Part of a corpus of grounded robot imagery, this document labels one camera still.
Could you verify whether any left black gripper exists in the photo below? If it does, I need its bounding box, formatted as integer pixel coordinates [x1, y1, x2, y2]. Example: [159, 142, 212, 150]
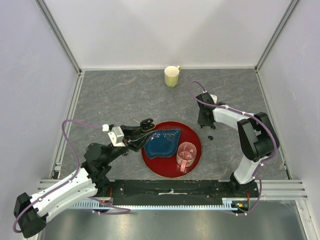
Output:
[104, 124, 156, 164]

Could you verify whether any black earbud case gold rim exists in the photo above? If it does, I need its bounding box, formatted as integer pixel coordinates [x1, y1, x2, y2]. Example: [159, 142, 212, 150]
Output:
[140, 118, 156, 133]

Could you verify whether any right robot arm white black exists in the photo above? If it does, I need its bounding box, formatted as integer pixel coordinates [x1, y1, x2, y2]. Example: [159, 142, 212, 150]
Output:
[195, 92, 280, 197]

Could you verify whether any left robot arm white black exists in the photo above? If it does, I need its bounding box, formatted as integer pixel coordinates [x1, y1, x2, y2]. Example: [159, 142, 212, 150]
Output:
[13, 118, 156, 239]

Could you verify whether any blue leaf-shaped dish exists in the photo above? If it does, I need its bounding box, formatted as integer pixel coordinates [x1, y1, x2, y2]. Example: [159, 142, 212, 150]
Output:
[144, 128, 181, 159]

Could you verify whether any pink glass mug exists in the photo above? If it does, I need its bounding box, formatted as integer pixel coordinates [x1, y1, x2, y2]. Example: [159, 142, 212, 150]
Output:
[176, 141, 197, 173]

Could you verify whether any round red tray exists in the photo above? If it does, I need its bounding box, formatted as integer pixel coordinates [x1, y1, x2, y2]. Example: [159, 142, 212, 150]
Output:
[141, 121, 203, 178]

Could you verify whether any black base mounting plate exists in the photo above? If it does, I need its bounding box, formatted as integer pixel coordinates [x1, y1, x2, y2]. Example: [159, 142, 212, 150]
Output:
[96, 179, 259, 206]

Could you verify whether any yellow-green ceramic mug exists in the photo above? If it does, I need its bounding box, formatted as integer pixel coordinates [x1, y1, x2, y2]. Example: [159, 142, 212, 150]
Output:
[164, 66, 181, 88]

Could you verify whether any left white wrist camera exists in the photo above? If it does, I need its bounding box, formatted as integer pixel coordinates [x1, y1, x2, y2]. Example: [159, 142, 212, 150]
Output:
[102, 124, 125, 147]

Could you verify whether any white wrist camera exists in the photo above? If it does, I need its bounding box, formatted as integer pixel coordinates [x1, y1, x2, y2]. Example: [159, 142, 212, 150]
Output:
[102, 124, 125, 147]
[210, 94, 218, 104]

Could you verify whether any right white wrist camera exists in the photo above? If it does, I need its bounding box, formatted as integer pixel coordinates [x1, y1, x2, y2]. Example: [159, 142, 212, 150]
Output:
[210, 94, 218, 104]

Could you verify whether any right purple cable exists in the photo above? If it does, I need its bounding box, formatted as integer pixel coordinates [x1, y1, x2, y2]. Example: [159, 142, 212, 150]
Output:
[188, 80, 280, 216]

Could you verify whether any purple cable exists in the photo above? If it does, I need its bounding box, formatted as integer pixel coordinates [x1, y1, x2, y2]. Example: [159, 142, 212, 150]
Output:
[12, 118, 132, 233]
[188, 80, 280, 216]

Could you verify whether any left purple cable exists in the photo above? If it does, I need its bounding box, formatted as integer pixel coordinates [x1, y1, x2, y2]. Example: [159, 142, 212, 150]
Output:
[12, 118, 132, 233]

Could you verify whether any slotted cable duct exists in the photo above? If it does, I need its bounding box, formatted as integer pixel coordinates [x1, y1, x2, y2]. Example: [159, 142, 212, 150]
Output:
[69, 198, 244, 211]

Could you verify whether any right aluminium frame post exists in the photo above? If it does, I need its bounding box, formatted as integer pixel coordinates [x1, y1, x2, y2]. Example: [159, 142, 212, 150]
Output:
[254, 0, 301, 73]

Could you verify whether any aluminium frame post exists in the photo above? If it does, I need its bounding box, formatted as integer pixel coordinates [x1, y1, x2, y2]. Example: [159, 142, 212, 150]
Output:
[254, 0, 301, 73]
[35, 0, 82, 75]

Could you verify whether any left aluminium frame post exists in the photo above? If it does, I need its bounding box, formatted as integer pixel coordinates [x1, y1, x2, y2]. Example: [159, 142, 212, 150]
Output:
[35, 0, 82, 75]

